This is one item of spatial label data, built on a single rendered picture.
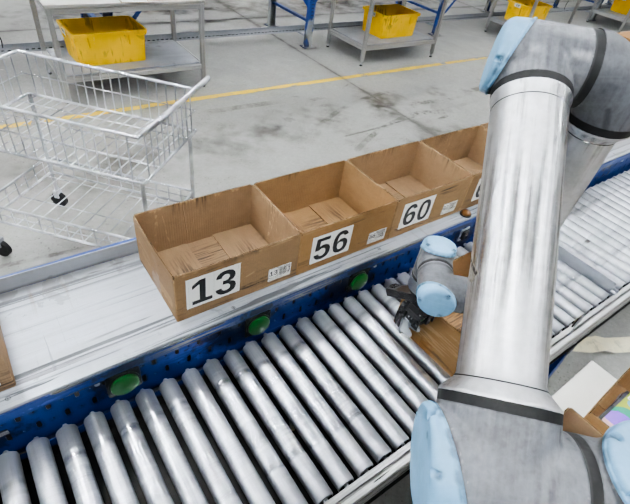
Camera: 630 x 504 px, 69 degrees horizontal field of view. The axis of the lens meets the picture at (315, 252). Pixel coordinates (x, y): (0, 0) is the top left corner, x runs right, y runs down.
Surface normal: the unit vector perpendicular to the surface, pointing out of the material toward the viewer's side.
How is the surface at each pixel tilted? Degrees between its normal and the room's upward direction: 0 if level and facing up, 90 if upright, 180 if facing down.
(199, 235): 89
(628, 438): 4
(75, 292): 0
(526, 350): 35
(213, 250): 0
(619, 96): 90
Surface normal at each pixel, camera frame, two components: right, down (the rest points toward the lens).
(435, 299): -0.27, 0.61
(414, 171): -0.80, 0.30
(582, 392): 0.12, -0.75
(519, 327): -0.07, -0.27
